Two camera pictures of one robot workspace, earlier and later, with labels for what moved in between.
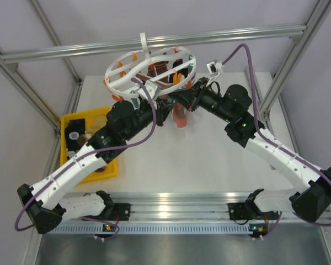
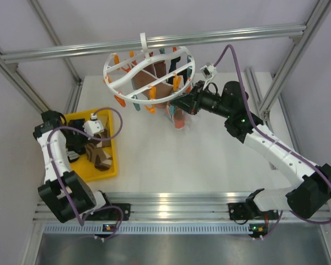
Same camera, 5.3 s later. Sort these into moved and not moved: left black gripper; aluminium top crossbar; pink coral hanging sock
Moved: left black gripper
Not moved: aluminium top crossbar; pink coral hanging sock
